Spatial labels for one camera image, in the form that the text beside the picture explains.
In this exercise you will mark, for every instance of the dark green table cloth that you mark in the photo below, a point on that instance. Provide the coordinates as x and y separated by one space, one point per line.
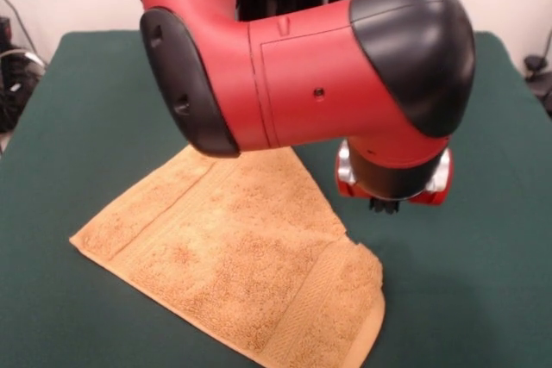
474 234

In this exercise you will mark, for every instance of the small black box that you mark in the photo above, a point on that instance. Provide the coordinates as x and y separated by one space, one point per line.
4 28

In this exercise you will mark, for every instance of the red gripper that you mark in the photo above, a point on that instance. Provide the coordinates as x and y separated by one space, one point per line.
444 187

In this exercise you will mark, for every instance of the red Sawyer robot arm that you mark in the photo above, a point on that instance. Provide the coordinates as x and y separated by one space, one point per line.
302 83

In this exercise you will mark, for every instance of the tan towel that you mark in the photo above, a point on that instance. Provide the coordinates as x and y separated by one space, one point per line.
237 264

